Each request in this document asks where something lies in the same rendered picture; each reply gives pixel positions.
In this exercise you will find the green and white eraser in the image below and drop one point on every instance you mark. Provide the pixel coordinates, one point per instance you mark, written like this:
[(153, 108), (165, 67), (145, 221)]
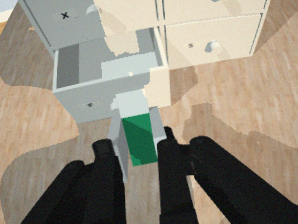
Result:
[(134, 112)]

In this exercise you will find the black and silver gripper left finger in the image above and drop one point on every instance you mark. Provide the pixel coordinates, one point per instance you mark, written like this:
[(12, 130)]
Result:
[(64, 200)]

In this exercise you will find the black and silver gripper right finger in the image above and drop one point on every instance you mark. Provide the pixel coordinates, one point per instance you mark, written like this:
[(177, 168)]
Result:
[(239, 193)]

